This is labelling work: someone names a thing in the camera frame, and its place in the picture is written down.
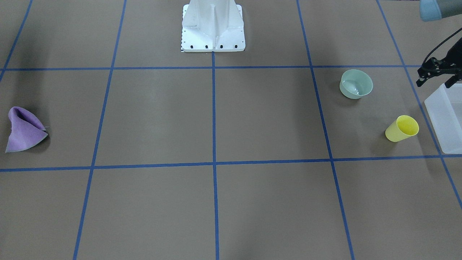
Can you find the clear plastic storage box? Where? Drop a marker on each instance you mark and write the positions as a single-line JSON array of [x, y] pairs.
[[444, 108]]

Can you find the yellow plastic cup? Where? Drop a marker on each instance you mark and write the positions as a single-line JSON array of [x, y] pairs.
[[402, 128]]

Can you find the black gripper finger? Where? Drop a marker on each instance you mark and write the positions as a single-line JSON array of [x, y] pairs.
[[451, 81], [421, 81]]

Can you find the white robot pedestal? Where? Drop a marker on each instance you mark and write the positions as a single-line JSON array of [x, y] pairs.
[[212, 26]]

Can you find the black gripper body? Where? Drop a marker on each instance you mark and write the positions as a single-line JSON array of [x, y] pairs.
[[453, 59]]

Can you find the purple cloth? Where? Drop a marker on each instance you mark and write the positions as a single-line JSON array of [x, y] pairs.
[[26, 130]]

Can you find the light green bowl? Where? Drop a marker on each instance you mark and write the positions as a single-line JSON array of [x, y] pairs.
[[354, 84]]

